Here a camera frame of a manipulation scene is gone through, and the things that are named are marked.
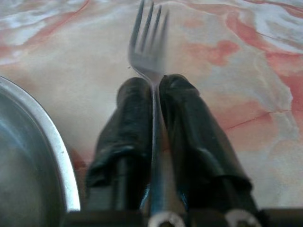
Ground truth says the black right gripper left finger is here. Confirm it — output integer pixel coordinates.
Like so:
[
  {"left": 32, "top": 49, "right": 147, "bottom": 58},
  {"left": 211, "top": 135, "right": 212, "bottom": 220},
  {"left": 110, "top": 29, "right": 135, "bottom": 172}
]
[{"left": 84, "top": 77, "right": 154, "bottom": 211}]

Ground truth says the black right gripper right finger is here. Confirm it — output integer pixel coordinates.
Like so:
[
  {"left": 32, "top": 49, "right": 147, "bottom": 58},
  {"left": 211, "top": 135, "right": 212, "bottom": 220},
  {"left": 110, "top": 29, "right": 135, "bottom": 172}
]
[{"left": 158, "top": 74, "right": 261, "bottom": 211}]

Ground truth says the silver metal fork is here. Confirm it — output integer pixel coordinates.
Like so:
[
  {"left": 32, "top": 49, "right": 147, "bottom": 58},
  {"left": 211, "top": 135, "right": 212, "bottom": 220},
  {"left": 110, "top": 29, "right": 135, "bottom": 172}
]
[{"left": 127, "top": 0, "right": 181, "bottom": 213}]

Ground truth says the round silver metal plate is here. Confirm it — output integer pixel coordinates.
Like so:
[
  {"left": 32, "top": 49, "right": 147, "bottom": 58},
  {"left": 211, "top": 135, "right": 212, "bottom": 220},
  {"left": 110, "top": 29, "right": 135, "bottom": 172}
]
[{"left": 0, "top": 75, "right": 81, "bottom": 227}]

